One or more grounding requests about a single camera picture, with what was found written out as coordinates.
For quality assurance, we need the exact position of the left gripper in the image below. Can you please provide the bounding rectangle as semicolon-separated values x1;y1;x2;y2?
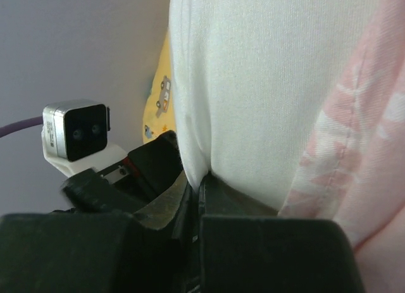
98;130;183;201

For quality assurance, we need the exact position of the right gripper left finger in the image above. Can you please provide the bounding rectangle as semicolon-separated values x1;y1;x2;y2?
1;174;191;292

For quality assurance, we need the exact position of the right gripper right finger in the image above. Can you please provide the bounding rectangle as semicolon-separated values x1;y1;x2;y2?
199;175;364;292

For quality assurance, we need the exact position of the purple princess pillowcase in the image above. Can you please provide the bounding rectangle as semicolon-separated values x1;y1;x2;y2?
279;0;404;292

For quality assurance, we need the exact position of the white pillow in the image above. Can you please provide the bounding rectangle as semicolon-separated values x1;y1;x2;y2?
169;0;380;209

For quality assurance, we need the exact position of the yellow car-print pillow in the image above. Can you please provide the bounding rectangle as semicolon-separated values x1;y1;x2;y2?
142;33;176;144

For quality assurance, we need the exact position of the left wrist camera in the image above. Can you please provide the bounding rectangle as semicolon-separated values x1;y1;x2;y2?
41;99;127;178

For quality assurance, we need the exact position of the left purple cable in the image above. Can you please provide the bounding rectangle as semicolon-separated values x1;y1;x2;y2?
0;115;44;139

